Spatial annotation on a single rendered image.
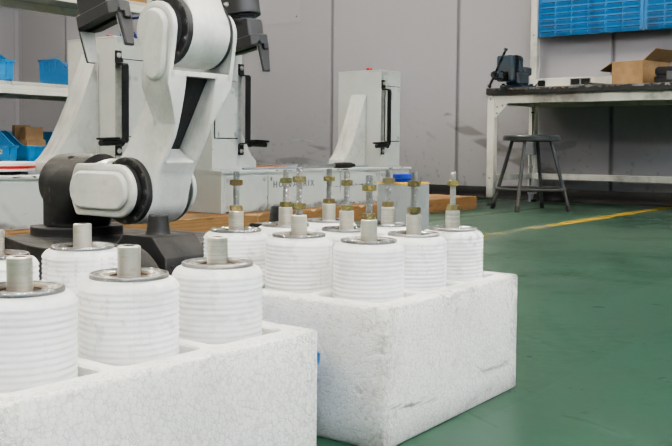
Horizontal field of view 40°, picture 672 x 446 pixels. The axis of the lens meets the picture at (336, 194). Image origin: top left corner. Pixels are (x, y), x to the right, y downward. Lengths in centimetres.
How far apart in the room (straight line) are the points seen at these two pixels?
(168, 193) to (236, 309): 103
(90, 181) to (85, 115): 171
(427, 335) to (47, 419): 60
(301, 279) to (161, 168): 73
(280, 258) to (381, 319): 19
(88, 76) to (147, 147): 182
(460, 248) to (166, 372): 65
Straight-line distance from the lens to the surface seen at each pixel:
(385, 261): 119
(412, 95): 724
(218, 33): 191
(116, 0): 175
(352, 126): 505
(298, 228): 128
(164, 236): 170
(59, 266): 113
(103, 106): 373
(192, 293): 95
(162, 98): 188
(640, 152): 644
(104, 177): 198
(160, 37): 185
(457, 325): 130
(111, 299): 87
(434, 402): 127
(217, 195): 401
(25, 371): 81
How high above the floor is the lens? 38
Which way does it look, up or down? 3 degrees down
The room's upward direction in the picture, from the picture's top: 1 degrees clockwise
